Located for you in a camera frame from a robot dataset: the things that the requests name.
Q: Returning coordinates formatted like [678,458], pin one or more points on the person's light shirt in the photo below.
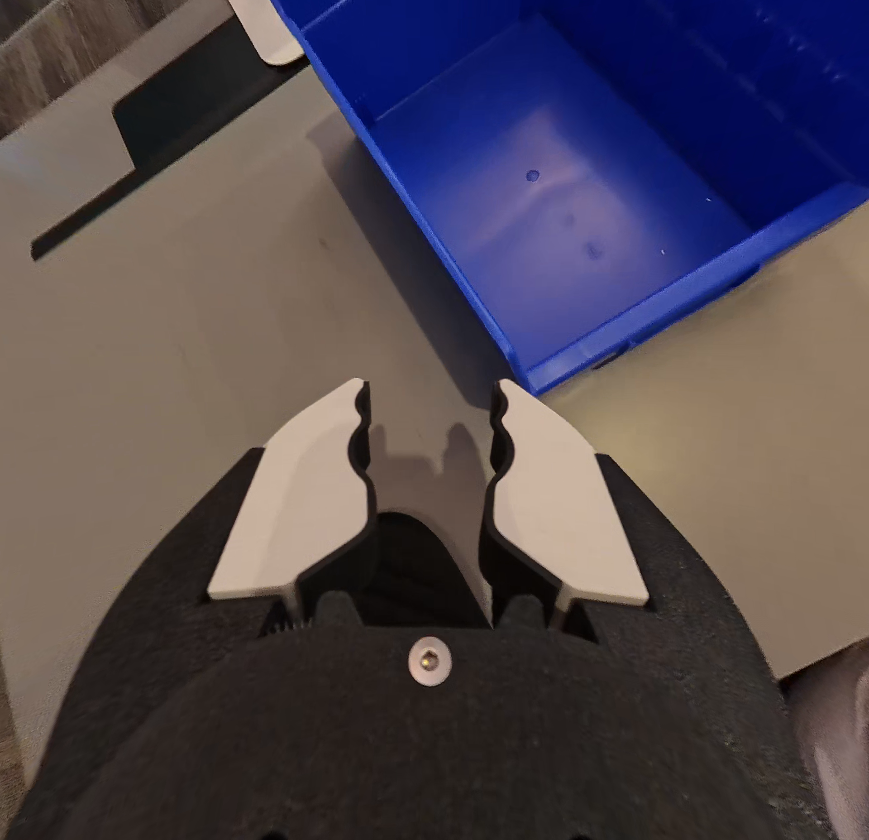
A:
[842,752]

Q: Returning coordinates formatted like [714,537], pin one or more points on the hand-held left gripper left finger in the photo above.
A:
[299,500]

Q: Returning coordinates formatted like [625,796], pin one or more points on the white stand base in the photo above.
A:
[261,18]

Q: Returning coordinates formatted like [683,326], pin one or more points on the blue plastic bin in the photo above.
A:
[543,174]

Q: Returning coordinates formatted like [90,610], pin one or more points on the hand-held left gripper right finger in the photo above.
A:
[563,507]

